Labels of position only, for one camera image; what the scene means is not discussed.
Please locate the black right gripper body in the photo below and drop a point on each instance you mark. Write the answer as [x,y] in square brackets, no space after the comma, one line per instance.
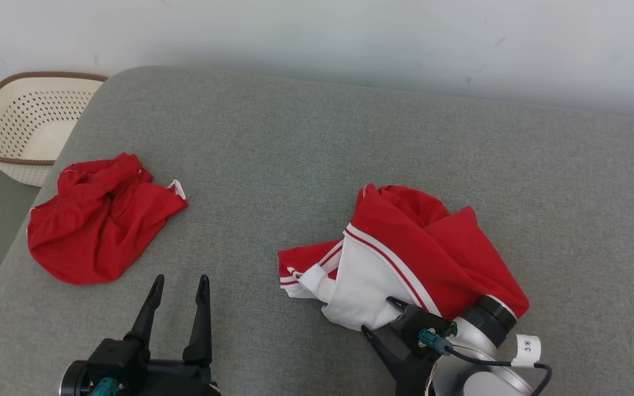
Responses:
[416,374]

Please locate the red white basketball jersey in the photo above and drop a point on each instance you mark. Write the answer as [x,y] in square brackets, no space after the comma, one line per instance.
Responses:
[405,231]

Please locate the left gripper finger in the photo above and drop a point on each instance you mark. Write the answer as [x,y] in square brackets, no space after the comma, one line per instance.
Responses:
[202,319]
[149,308]

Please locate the cream perforated laundry basket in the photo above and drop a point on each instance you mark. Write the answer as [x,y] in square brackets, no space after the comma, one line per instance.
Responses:
[31,126]

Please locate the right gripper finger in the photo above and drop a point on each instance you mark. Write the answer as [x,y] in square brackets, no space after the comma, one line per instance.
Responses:
[386,349]
[400,306]

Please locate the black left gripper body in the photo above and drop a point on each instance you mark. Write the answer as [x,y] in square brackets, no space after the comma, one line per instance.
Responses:
[141,379]

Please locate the red shorts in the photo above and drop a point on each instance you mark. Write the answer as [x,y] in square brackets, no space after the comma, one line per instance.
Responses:
[97,231]

